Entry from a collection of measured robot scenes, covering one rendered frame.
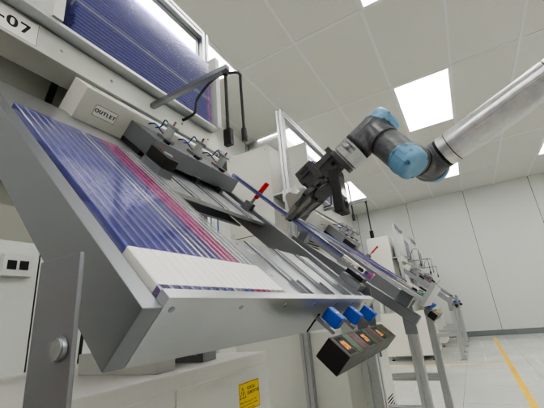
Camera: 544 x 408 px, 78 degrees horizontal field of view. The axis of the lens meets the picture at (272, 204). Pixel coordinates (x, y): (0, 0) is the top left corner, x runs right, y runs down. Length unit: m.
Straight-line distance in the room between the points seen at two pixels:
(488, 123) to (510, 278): 7.50
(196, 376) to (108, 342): 0.51
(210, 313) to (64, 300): 0.13
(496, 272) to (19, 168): 8.16
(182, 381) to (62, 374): 0.52
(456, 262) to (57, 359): 8.18
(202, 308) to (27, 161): 0.29
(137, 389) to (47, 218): 0.38
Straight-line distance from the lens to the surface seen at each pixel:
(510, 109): 0.87
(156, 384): 0.73
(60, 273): 0.29
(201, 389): 0.81
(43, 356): 0.29
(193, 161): 0.95
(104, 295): 0.32
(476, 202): 8.52
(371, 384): 0.94
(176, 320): 0.32
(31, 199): 0.46
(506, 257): 8.34
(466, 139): 0.88
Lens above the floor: 0.70
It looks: 19 degrees up
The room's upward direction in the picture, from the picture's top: 5 degrees counter-clockwise
